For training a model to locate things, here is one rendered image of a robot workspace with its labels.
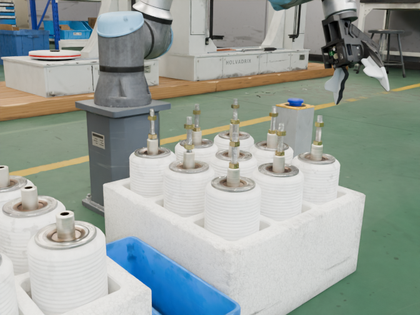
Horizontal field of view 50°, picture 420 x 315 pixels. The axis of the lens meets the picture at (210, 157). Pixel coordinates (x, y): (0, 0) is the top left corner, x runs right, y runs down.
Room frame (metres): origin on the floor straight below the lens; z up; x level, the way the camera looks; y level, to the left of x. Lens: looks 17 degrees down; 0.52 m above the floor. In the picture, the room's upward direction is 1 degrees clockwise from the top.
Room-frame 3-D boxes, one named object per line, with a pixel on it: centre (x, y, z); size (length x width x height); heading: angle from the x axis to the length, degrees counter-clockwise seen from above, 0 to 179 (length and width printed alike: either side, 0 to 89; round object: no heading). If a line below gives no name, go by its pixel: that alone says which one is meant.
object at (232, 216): (0.72, -0.04, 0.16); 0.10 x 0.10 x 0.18
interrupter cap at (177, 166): (0.81, 0.04, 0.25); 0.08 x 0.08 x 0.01
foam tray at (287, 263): (0.89, -0.05, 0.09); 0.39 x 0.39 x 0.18; 42
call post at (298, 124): (1.14, -0.21, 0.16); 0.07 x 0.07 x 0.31; 42
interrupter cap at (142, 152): (0.89, 0.12, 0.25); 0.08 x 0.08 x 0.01
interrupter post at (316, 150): (0.88, -0.22, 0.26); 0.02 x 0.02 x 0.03
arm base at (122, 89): (1.21, 0.24, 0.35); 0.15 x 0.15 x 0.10
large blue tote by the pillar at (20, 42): (5.01, 2.05, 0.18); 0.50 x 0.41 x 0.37; 50
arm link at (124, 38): (1.21, 0.23, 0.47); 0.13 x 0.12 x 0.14; 160
